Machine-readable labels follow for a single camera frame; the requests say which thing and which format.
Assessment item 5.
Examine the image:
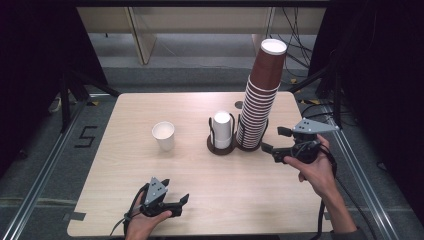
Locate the black metal stand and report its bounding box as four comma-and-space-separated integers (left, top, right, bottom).
59, 69, 122, 133
288, 56, 345, 130

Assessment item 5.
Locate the single white paper cup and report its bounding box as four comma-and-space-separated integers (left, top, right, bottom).
151, 121, 176, 152

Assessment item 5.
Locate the black double cup holder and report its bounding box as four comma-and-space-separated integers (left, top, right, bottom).
206, 113, 270, 156

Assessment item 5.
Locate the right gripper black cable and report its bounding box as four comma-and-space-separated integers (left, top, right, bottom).
309, 144, 338, 240

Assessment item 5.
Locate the bundle of black cables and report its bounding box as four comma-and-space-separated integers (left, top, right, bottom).
266, 7, 315, 80

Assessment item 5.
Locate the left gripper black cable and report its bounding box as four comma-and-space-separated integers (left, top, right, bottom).
109, 182, 150, 236

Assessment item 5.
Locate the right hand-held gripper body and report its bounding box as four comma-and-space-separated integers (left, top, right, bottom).
283, 118, 340, 165

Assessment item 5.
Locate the metal floor rail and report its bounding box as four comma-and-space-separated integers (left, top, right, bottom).
320, 103, 398, 240
0, 99, 88, 240

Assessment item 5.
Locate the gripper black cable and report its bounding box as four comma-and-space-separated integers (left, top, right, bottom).
109, 182, 150, 236
309, 144, 338, 240

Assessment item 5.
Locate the person's right hand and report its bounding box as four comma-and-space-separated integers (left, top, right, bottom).
283, 134, 338, 200

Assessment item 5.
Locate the person's left hand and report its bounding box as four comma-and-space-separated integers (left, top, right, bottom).
124, 210, 173, 240

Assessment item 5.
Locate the stack of white paper cups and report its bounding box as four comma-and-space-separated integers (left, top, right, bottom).
213, 110, 233, 150

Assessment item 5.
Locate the beige wooden shelf unit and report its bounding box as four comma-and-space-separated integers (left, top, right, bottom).
76, 7, 327, 66

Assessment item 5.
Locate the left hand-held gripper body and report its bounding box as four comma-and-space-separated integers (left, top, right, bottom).
139, 176, 183, 218

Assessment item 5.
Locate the stack of brown paper cups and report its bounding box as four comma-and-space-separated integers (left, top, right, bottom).
237, 38, 288, 149

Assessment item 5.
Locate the long black floor cable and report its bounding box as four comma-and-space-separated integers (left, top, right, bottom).
335, 176, 378, 240

